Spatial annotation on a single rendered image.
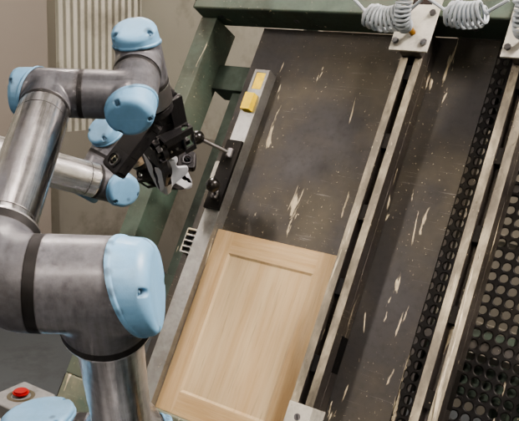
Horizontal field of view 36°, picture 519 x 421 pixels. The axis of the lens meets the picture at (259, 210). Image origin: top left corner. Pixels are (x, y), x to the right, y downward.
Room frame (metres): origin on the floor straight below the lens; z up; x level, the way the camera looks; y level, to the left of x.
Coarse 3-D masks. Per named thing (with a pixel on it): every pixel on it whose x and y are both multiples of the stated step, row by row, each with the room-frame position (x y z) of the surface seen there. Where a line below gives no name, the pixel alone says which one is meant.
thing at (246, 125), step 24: (264, 72) 2.24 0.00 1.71; (264, 96) 2.21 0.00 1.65; (240, 120) 2.19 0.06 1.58; (240, 168) 2.13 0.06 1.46; (216, 216) 2.05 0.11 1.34; (192, 264) 2.01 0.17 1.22; (192, 288) 1.97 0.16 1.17; (168, 312) 1.96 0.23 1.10; (168, 336) 1.92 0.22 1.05; (168, 360) 1.89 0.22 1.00
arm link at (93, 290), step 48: (48, 240) 0.86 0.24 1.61; (96, 240) 0.87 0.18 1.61; (144, 240) 0.88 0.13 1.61; (48, 288) 0.82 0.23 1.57; (96, 288) 0.82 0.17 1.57; (144, 288) 0.83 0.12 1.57; (96, 336) 0.84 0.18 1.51; (144, 336) 0.86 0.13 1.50; (96, 384) 0.93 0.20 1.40; (144, 384) 0.98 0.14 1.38
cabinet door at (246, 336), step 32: (224, 256) 2.00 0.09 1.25; (256, 256) 1.95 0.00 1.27; (288, 256) 1.91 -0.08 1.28; (320, 256) 1.87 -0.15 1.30; (224, 288) 1.95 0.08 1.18; (256, 288) 1.91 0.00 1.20; (288, 288) 1.86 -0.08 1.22; (320, 288) 1.82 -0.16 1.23; (192, 320) 1.94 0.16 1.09; (224, 320) 1.90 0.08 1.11; (256, 320) 1.86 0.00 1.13; (288, 320) 1.82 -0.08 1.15; (192, 352) 1.89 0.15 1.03; (224, 352) 1.85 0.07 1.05; (256, 352) 1.81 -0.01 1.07; (288, 352) 1.77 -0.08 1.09; (192, 384) 1.84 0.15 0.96; (224, 384) 1.80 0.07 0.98; (256, 384) 1.76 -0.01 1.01; (288, 384) 1.72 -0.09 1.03; (192, 416) 1.79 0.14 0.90; (224, 416) 1.75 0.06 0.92; (256, 416) 1.72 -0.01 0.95
